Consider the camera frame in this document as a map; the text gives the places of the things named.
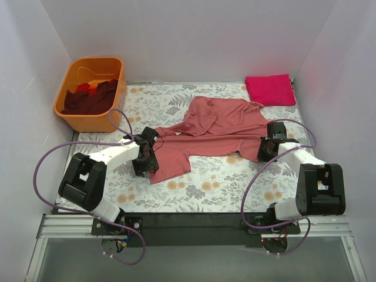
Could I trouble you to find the salmon pink polo shirt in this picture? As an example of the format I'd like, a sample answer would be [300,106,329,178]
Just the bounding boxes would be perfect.
[150,96,268,184]

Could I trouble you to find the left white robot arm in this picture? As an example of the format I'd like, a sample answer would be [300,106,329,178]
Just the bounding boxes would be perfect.
[58,127,159,235]

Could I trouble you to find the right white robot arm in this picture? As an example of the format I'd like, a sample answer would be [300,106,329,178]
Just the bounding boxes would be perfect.
[257,120,346,234]

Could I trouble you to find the folded magenta t shirt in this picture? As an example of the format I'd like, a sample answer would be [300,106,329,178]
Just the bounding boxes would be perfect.
[245,74,296,106]

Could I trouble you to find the dark red clothes in basket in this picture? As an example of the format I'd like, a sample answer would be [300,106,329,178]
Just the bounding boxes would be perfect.
[61,79,118,115]

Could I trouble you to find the orange plastic laundry basket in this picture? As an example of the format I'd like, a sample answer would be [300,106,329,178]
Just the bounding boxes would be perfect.
[53,57,126,133]

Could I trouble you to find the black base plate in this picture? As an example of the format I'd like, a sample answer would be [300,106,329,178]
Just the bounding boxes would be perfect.
[91,213,302,248]

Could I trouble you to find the aluminium frame rail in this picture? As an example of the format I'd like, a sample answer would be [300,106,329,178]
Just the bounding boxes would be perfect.
[37,214,353,238]

